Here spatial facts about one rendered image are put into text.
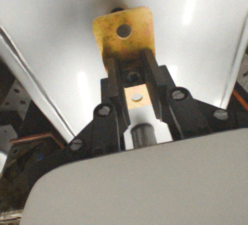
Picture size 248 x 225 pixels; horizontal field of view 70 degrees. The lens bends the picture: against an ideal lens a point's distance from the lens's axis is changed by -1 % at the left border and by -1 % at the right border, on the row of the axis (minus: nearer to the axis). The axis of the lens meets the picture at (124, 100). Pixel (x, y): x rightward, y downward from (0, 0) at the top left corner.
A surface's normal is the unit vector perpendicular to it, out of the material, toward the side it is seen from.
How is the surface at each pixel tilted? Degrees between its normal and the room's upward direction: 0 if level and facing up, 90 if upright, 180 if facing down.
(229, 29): 0
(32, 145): 90
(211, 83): 0
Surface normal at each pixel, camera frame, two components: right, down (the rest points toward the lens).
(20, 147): -0.18, -0.68
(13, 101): 0.11, 0.70
